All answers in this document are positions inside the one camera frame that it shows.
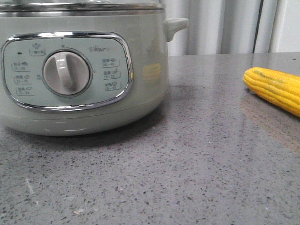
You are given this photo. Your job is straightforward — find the pale green electric cooking pot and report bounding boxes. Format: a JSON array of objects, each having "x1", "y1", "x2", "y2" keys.
[{"x1": 0, "y1": 9, "x2": 188, "y2": 136}]

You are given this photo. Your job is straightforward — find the yellow corn cob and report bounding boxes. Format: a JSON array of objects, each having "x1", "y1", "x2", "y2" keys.
[{"x1": 243, "y1": 67, "x2": 300, "y2": 117}]

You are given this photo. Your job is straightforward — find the glass pot lid steel rim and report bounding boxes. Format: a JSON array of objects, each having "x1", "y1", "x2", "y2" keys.
[{"x1": 0, "y1": 0, "x2": 165, "y2": 12}]

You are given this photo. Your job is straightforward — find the grey white control knob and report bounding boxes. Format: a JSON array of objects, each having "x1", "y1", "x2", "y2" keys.
[{"x1": 43, "y1": 51, "x2": 90, "y2": 96}]

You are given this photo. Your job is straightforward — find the white pleated curtain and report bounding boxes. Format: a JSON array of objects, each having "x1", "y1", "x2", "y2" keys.
[{"x1": 162, "y1": 0, "x2": 300, "y2": 56}]

